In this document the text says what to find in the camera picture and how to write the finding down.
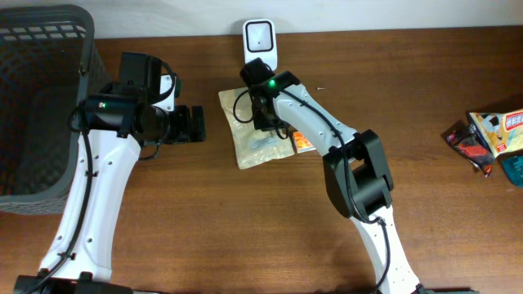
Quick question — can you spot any yellow wet wipes pack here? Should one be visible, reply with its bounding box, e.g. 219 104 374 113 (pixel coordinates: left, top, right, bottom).
467 109 522 158

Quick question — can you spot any blue mouthwash bottle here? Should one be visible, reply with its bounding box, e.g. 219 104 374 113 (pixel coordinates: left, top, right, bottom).
502 156 522 187

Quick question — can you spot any black and red snack packet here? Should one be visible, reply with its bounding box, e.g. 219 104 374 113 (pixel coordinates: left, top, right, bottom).
445 122 494 177

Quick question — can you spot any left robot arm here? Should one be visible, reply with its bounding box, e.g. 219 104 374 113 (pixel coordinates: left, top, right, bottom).
13 52 206 293

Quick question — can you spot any dark grey plastic basket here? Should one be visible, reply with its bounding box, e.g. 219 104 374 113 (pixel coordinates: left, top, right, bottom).
1 4 110 215

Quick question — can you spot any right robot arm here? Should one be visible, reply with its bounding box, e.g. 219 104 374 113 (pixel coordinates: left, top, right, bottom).
240 58 426 293

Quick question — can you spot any orange tissue pack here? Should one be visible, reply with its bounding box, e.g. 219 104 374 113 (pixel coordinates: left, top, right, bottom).
293 131 315 154

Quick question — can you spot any beige kraft paper pouch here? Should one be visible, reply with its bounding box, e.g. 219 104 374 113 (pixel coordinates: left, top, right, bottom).
218 87 295 169

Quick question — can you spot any white barcode scanner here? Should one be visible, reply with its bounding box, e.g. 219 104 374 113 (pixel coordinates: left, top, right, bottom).
242 19 278 71

